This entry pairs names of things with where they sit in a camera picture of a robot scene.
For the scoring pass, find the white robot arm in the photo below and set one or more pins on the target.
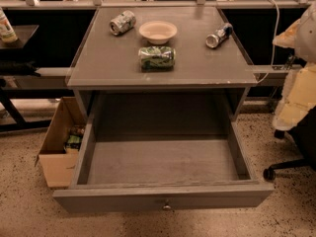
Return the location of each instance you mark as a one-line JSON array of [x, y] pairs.
[[298, 96]]

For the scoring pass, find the open grey top drawer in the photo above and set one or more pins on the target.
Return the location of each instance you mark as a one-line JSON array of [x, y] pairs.
[[141, 149]]

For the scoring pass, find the white green crushed can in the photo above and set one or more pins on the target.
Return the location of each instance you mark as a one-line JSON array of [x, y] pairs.
[[122, 23]]

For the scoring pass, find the grey cabinet desk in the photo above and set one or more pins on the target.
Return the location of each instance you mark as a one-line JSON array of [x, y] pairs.
[[108, 62]]

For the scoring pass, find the white paper bowl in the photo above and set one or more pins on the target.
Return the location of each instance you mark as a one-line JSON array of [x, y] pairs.
[[158, 32]]

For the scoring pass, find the green packet in box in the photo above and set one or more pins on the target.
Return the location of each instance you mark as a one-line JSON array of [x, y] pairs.
[[73, 142]]

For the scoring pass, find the cardboard box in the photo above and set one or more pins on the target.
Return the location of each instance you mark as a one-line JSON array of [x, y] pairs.
[[56, 157]]

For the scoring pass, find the black side table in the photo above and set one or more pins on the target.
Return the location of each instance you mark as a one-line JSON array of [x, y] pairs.
[[9, 72]]

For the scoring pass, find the white bottle on side table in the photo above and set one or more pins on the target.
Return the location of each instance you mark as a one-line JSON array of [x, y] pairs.
[[7, 33]]

